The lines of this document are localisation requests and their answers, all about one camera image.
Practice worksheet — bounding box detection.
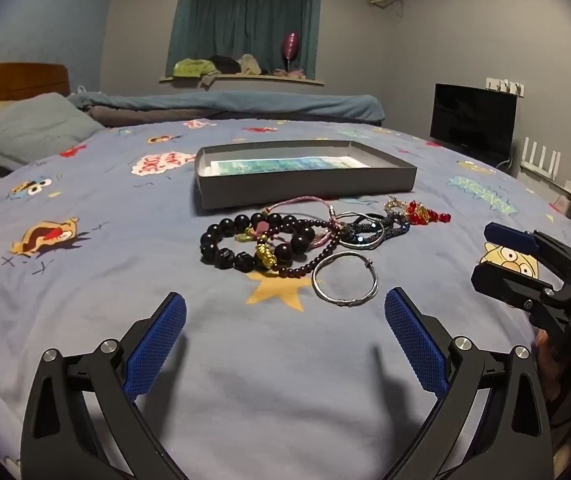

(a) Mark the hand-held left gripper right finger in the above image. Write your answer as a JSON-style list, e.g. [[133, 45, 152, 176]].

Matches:
[[384, 287, 553, 480]]

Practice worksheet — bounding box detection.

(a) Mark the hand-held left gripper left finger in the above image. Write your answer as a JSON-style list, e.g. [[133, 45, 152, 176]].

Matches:
[[20, 291, 189, 480]]

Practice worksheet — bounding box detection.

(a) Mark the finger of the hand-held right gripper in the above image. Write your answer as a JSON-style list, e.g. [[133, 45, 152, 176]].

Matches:
[[483, 222, 571, 287], [470, 262, 559, 315]]

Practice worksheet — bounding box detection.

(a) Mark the red bead bracelet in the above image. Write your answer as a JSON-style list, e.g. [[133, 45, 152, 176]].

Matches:
[[405, 201, 452, 227]]

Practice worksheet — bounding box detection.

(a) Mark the large black bead bracelet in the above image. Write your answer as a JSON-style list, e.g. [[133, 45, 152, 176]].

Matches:
[[200, 212, 316, 273]]

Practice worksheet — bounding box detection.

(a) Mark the silver wire bangle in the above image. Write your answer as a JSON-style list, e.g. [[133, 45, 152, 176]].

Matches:
[[311, 251, 380, 307]]

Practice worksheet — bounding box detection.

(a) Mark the small dark bead bracelet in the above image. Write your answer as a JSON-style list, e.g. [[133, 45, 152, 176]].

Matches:
[[256, 220, 339, 278]]

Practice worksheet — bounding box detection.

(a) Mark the pink cord bracelet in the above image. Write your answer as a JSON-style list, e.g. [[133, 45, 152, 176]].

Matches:
[[260, 199, 339, 247]]

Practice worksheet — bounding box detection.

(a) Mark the grey cardboard box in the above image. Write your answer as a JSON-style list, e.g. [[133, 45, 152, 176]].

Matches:
[[193, 140, 417, 211]]

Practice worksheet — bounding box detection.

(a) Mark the person's right hand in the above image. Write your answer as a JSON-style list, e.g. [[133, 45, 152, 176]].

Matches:
[[534, 330, 562, 401]]

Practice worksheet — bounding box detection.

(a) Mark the white router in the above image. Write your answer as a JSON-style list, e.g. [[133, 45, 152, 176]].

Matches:
[[518, 137, 563, 177]]

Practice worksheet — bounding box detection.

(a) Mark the cartoon printed bedsheet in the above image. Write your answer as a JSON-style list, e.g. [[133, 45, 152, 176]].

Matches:
[[0, 119, 571, 480]]

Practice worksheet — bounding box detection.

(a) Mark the black flat screen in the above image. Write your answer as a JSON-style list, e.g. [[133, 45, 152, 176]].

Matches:
[[429, 82, 517, 154]]

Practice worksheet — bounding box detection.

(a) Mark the blue green printed paper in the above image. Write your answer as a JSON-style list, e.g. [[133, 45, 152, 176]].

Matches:
[[200, 156, 373, 177]]

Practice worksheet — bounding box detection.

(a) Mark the folded grey blanket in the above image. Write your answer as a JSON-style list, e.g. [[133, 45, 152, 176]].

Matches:
[[88, 105, 216, 128]]

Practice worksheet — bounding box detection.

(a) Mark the grey blue pillow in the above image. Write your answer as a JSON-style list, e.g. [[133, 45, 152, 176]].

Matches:
[[0, 92, 104, 171]]

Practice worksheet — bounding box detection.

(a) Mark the folded blue blanket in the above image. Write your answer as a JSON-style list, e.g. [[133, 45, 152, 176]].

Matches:
[[68, 91, 383, 123]]

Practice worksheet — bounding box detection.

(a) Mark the air conditioner pipe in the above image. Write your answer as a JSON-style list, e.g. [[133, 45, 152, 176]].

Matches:
[[369, 0, 407, 19]]

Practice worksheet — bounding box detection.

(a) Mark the green cloth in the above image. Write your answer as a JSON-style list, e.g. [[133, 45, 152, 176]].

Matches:
[[173, 58, 216, 79]]

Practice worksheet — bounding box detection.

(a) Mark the black cloth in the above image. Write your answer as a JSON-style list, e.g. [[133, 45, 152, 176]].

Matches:
[[210, 55, 242, 74]]

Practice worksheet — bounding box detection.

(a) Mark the pink balloon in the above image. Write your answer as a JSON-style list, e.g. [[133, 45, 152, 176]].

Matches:
[[282, 31, 300, 74]]

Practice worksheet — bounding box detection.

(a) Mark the wooden headboard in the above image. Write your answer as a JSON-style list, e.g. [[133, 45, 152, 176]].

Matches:
[[0, 62, 70, 116]]

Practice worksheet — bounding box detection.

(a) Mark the teal curtain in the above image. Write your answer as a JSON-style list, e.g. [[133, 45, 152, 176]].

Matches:
[[168, 0, 323, 80]]

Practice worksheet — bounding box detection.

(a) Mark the pearl wire bracelet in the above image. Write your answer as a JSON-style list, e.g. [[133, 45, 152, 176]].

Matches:
[[338, 225, 385, 251]]

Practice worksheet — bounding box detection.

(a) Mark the dark blue beaded bracelet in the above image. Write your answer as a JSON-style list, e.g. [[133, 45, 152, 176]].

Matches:
[[338, 211, 387, 235]]

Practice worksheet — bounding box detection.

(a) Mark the wall socket strip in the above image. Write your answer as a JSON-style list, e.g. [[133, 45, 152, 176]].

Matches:
[[485, 77, 525, 97]]

